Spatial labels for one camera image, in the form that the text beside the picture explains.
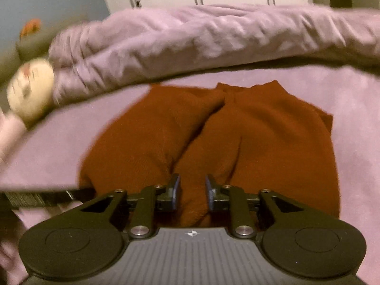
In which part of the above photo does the rust orange knit garment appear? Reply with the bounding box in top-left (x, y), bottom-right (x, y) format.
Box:
top-left (79, 81), bottom-right (340, 227)

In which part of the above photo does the lilac bed sheet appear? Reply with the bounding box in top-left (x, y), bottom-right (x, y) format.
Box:
top-left (1, 59), bottom-right (379, 284)

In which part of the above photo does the pink unicorn plush toy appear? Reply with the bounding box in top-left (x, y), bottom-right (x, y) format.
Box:
top-left (0, 110), bottom-right (26, 164)

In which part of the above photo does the cream round-head plush doll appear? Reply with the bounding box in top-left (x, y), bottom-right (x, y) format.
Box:
top-left (6, 58), bottom-right (55, 124)

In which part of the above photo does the olive green upholstered headboard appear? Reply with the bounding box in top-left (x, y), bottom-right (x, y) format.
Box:
top-left (1, 13), bottom-right (88, 113)

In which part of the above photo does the orange plush toy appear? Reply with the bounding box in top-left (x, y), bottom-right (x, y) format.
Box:
top-left (19, 18), bottom-right (41, 39)

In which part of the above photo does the rolled lilac duvet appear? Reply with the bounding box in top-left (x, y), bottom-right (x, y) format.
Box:
top-left (49, 5), bottom-right (379, 106)

